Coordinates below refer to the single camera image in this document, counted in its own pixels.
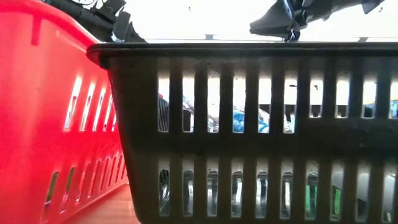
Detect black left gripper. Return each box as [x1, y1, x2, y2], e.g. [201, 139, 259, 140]
[93, 0, 146, 43]

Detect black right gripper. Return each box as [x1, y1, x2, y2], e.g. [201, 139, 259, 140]
[249, 0, 386, 42]

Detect blue white toothbrush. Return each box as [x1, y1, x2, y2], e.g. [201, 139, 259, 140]
[183, 96, 271, 134]

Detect black plastic basket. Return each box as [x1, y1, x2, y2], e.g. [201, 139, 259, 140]
[86, 42, 398, 224]

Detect red plastic basket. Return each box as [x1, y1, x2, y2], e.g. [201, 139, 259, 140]
[0, 0, 131, 224]

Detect green plastic basket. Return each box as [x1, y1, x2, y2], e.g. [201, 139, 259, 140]
[281, 180, 343, 220]

